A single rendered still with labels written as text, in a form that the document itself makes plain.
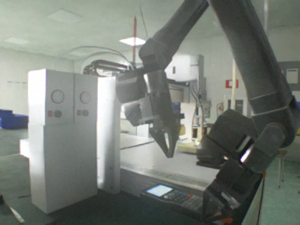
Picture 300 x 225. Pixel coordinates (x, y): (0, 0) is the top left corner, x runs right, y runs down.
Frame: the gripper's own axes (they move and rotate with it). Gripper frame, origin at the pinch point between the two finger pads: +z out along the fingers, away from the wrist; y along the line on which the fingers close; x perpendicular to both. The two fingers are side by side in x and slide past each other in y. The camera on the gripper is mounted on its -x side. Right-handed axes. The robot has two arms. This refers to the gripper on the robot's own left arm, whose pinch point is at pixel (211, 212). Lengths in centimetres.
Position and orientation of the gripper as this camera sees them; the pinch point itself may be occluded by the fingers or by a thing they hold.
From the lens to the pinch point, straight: 50.9
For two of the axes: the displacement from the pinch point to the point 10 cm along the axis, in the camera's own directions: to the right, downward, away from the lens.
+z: -4.0, 8.4, 3.6
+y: -6.4, 0.2, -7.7
